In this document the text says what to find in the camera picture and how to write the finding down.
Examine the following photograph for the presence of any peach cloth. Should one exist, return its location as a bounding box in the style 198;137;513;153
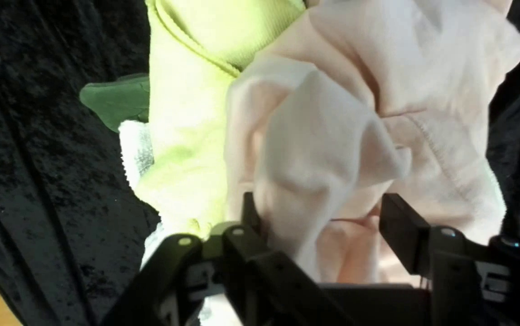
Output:
225;0;520;286

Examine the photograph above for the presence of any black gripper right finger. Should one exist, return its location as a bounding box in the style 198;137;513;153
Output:
381;191;520;326

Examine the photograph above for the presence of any yellow cloth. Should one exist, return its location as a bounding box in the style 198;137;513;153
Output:
131;0;310;237

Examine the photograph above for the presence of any white terry cloth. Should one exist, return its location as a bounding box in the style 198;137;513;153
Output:
116;117;158;188

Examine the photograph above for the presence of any red radish toy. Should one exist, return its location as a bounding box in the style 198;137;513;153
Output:
78;72;153;133

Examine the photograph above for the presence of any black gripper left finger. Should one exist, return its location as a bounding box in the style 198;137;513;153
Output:
102;190;334;326

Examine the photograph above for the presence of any black tablecloth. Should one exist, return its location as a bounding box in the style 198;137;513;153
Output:
0;0;520;326

